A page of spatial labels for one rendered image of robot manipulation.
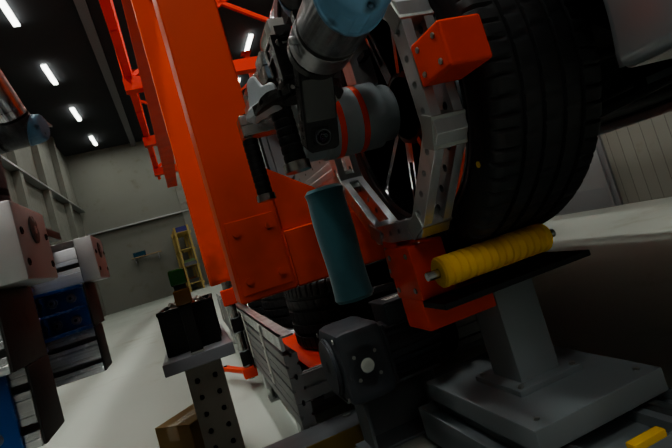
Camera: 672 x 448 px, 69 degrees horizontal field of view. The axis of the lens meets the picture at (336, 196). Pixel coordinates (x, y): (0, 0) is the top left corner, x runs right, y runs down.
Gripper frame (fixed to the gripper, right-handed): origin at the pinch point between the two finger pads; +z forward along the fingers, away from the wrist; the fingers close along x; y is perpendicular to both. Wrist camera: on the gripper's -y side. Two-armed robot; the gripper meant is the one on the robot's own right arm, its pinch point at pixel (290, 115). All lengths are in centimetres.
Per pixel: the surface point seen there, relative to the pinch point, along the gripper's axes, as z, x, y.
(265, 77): 2.4, 1.5, 7.6
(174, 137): 255, 7, 69
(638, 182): 328, -440, -62
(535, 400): 11, -33, -60
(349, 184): 43.1, -21.9, -9.0
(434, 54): -11.3, -20.4, 1.5
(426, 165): 0.7, -20.5, -12.9
